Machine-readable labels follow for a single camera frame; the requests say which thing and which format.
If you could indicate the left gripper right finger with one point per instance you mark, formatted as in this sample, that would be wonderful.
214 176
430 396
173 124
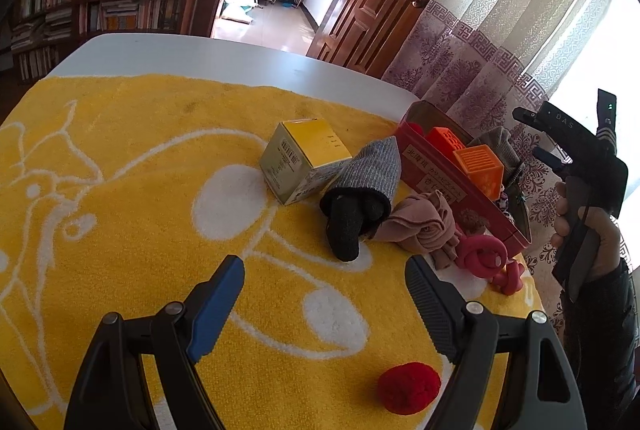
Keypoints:
539 390

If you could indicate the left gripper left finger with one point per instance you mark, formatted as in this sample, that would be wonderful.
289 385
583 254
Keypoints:
111 392

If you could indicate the red pompom ball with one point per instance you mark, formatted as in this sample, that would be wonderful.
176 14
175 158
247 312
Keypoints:
409 388
416 128

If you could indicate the orange ribbed cube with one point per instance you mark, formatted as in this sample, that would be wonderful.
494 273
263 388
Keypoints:
483 168

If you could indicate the beige pink cloth bundle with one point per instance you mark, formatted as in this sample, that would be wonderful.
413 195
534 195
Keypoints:
423 224

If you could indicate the large orange cat cube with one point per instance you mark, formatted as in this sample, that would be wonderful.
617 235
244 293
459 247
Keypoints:
445 141

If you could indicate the grey black sock roll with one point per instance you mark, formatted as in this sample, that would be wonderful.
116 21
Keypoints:
361 198

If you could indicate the yellow cardboard box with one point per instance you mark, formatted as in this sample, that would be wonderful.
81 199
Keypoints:
301 158

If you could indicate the red biscuit tin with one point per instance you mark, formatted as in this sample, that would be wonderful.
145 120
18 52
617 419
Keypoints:
424 169

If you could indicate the purple patterned curtain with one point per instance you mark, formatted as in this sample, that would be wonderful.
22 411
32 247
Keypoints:
477 60

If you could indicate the yellow white towel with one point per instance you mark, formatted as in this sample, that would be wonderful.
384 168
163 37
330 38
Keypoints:
121 194

